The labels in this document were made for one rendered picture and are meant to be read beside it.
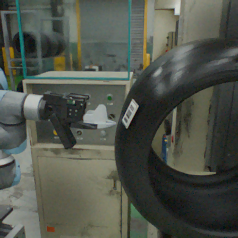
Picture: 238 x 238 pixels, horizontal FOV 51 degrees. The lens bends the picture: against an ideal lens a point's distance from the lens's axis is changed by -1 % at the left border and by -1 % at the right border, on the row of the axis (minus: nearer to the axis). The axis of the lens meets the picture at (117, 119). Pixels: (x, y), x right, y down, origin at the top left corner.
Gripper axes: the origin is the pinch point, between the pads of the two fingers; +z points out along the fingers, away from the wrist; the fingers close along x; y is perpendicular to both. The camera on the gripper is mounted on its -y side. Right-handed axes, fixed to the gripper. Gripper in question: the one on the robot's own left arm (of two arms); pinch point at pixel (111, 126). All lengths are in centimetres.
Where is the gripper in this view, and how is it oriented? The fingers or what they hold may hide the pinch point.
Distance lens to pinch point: 72.0
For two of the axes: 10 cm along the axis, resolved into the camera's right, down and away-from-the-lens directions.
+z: 9.9, 1.5, -0.6
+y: 1.2, -9.4, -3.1
